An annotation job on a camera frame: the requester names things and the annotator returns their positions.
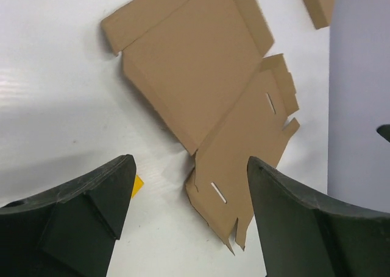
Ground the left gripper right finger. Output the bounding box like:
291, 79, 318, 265
247, 156, 389, 276

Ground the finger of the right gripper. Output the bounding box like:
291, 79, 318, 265
376, 125, 390, 142

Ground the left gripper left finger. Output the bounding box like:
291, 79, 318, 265
1, 155, 136, 277

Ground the cardboard box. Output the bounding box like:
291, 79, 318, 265
303, 0, 336, 30
101, 0, 299, 247

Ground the yellow wooden block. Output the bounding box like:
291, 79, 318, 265
131, 175, 144, 198

